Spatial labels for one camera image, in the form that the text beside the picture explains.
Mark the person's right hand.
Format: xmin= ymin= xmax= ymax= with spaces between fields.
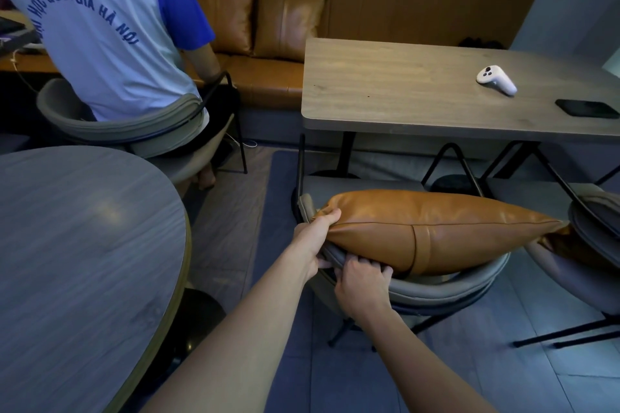
xmin=334 ymin=255 xmax=395 ymax=320

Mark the person's left hand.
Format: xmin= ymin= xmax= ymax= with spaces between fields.
xmin=294 ymin=208 xmax=343 ymax=283

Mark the brown leather cushion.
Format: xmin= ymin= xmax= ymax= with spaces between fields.
xmin=315 ymin=189 xmax=573 ymax=278
xmin=253 ymin=0 xmax=331 ymax=63
xmin=190 ymin=0 xmax=258 ymax=56

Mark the person's right forearm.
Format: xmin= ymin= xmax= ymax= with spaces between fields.
xmin=346 ymin=308 xmax=498 ymax=413

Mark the person's left forearm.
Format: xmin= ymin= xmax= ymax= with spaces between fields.
xmin=140 ymin=229 xmax=388 ymax=413

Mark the grey upholstered chair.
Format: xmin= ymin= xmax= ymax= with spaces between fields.
xmin=512 ymin=183 xmax=620 ymax=349
xmin=294 ymin=134 xmax=512 ymax=348
xmin=36 ymin=70 xmax=249 ymax=188

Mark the rectangular wooden table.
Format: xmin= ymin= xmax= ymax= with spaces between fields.
xmin=300 ymin=37 xmax=620 ymax=196

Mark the white handheld controller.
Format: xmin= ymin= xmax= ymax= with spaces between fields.
xmin=476 ymin=65 xmax=518 ymax=97

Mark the round grey wooden table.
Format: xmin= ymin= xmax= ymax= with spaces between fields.
xmin=0 ymin=146 xmax=227 ymax=413

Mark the black smartphone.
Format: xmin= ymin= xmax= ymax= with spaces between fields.
xmin=554 ymin=98 xmax=620 ymax=119

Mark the dark laptop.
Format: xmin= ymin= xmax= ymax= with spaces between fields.
xmin=0 ymin=15 xmax=43 ymax=56

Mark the white cable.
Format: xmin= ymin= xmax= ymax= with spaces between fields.
xmin=224 ymin=131 xmax=258 ymax=148

